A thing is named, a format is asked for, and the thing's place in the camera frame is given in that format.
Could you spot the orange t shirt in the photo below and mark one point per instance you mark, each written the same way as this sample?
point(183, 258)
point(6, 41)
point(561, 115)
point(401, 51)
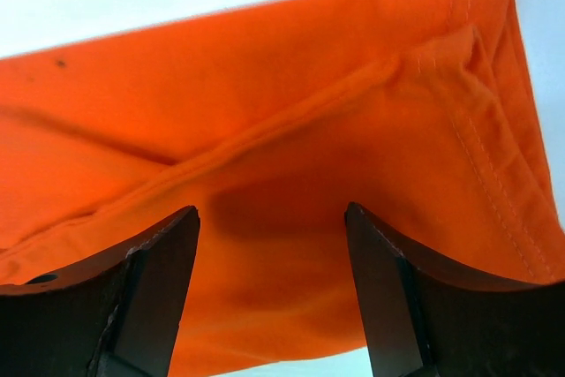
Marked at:
point(270, 120)

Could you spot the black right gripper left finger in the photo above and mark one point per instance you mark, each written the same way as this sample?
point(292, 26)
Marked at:
point(115, 313)

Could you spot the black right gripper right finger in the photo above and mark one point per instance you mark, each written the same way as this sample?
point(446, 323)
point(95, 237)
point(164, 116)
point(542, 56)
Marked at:
point(424, 314)

